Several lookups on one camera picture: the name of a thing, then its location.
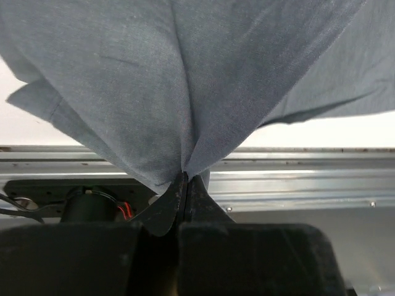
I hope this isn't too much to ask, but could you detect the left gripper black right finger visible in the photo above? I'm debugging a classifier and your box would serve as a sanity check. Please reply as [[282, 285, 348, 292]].
[[177, 177, 347, 295]]

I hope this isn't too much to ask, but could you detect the grey long sleeve shirt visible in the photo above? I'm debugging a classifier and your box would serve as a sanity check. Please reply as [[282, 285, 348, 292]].
[[1, 1, 394, 193]]

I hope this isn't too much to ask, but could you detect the aluminium rail frame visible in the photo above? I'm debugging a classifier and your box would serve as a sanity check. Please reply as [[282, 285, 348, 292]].
[[1, 146, 394, 295]]

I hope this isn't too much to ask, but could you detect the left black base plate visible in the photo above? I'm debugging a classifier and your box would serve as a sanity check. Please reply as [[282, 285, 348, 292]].
[[1, 179, 156, 223]]

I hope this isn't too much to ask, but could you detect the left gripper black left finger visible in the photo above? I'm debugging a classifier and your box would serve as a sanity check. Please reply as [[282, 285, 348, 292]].
[[1, 173, 188, 295]]

